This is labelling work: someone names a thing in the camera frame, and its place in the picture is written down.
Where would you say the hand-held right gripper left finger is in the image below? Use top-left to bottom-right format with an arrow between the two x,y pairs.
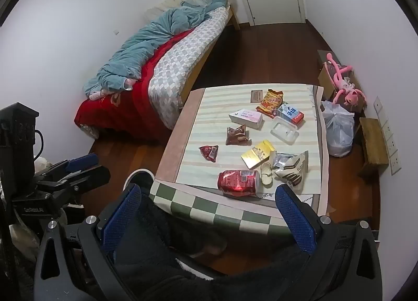
34,183 -> 142,301

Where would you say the yellow cardboard box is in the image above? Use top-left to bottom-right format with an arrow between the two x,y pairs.
241,140 -> 276,169

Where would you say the small wooden stool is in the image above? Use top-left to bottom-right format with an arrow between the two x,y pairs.
357,117 -> 390,177

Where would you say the silver foil wrapper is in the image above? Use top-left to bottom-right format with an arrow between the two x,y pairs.
268,151 -> 296,171

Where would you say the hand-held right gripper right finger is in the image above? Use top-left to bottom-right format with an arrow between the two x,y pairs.
274,184 -> 382,301

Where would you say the white paper sheet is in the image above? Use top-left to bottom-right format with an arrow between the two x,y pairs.
256,192 -> 316,205

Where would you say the red soda can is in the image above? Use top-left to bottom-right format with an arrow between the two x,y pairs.
217,169 -> 261,197

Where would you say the pink plush toy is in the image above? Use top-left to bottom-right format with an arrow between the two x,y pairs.
326,53 -> 367,107

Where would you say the brown snack wrapper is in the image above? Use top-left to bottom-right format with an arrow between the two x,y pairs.
225,124 -> 251,146

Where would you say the wooden bed frame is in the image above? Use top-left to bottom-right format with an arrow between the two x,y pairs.
178,4 -> 240,109

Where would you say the green checkered cloth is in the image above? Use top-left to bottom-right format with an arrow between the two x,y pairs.
149,180 -> 294,233

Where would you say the white pink toothpaste box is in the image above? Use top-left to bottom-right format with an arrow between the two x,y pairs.
229,109 -> 264,130

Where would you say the white plastic bag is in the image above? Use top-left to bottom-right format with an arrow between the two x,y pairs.
321,100 -> 355,158

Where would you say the orange snack packet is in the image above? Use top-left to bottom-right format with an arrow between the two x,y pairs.
256,89 -> 285,119

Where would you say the grey white checkered bed sheet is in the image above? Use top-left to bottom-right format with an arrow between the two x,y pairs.
148,7 -> 229,130

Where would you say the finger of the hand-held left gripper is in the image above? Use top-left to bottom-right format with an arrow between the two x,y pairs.
36,166 -> 111,196
34,153 -> 99,181

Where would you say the clear plastic container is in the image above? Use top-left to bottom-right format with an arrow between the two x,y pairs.
270,115 -> 299,142

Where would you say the red blanket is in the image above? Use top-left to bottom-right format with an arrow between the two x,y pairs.
74,31 -> 183,140

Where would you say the blue white milk carton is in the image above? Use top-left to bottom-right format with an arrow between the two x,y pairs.
277,102 -> 304,124

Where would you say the small red snack wrapper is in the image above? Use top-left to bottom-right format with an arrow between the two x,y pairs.
199,145 -> 219,162

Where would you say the striped table mat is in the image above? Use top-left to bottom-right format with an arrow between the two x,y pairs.
175,84 -> 324,195

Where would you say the black white cookie wrapper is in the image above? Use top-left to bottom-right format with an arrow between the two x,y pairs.
274,151 -> 309,195

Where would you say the black cable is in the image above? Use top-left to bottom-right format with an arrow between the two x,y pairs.
33,129 -> 44,158

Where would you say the brown cardboard box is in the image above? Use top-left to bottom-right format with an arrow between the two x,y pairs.
317,49 -> 364,114

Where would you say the white trash bin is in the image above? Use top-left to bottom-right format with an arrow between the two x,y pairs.
123,169 -> 156,192

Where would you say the pink patterned cloth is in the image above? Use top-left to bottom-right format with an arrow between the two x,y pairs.
89,78 -> 135,100

